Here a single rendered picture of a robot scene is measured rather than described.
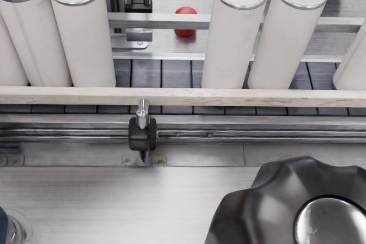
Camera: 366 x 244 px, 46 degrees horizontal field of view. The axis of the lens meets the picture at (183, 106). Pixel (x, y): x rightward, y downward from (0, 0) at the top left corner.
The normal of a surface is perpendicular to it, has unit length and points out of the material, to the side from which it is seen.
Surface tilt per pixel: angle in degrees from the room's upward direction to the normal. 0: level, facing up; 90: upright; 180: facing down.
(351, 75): 90
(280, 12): 90
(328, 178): 11
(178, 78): 0
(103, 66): 90
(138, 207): 0
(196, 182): 0
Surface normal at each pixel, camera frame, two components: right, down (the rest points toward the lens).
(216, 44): -0.73, 0.55
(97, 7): 0.76, 0.56
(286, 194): -0.06, -0.69
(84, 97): 0.02, 0.84
